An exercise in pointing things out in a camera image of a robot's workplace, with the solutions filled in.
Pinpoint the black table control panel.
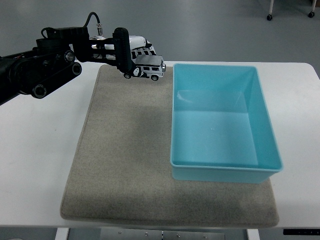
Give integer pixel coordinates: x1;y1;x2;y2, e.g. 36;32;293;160
283;228;320;236

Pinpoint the grey metal plate with screws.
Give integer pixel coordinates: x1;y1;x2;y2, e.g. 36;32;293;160
99;228;226;240

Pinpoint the white toy car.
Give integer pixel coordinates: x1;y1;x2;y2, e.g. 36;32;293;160
123;55;167;82

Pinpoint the blue plastic box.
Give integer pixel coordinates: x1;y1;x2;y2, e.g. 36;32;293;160
169;62;284;184

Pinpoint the beige felt mat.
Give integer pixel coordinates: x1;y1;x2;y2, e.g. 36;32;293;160
59;64;280;229

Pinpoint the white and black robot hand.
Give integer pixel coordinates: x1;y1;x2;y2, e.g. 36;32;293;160
104;35;158;78

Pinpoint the white table leg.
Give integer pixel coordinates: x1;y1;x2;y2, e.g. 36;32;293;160
54;227;70;240
246;228;261;240

